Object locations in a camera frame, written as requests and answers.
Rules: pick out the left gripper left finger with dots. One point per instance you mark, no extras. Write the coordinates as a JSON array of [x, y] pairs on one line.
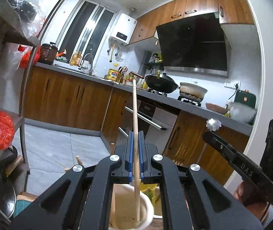
[[81, 198]]

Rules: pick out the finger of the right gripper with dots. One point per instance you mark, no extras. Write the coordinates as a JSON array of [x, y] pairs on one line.
[[220, 145]]

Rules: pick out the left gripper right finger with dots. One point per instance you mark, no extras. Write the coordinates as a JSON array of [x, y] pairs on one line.
[[190, 197]]

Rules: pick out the wooden chopstick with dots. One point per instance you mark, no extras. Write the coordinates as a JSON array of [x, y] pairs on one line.
[[112, 148], [112, 220], [136, 165], [78, 160]]

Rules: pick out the yellow tulip plastic spoon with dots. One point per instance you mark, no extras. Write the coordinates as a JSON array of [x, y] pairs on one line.
[[149, 191]]

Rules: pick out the white ceramic floral utensil holder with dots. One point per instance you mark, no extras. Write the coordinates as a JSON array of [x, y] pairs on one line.
[[150, 214]]

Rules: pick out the gold fork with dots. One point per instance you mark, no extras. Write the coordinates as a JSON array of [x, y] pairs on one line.
[[180, 155]]

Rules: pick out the kitchen faucet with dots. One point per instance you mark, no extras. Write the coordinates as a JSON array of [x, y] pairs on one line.
[[86, 65]]

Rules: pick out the person right hand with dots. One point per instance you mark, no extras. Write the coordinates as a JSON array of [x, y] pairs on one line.
[[254, 202]]

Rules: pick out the white bowl on counter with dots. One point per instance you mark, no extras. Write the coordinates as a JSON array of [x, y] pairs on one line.
[[241, 113]]

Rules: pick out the white ceramic pot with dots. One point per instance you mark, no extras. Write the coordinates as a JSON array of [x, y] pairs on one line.
[[192, 92]]

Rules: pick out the built-in oven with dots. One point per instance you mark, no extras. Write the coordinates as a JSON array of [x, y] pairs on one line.
[[155, 119]]

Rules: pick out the black wok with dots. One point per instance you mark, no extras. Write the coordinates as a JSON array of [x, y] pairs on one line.
[[161, 82]]

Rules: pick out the wooden lower cabinets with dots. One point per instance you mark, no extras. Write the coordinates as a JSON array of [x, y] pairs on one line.
[[68, 99]]

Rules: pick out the wooden cabinets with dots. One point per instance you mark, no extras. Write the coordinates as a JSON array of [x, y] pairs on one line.
[[68, 99], [230, 12]]

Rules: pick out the black range hood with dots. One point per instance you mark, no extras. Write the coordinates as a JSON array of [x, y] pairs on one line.
[[194, 44]]

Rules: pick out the yellow oil container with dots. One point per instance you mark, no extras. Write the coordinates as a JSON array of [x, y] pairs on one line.
[[112, 75]]

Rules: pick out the wooden upper cabinets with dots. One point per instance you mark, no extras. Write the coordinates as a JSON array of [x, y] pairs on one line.
[[230, 12]]

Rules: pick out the dark electric pressure cooker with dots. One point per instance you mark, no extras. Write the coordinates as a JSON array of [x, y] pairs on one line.
[[48, 53]]

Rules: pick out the orange bag hanging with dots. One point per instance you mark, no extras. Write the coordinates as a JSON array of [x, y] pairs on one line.
[[26, 52]]

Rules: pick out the white water heater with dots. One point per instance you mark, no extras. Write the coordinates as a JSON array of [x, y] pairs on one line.
[[123, 29]]

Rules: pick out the white plastic bag hanging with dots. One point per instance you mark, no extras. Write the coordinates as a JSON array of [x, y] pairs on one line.
[[9, 60]]

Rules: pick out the window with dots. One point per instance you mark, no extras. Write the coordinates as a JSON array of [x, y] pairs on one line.
[[84, 29]]

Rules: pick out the metal storage shelf rack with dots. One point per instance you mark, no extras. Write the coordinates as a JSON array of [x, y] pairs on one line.
[[11, 32]]

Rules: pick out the clear bag on shelf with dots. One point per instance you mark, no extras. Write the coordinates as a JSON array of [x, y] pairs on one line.
[[31, 17]]

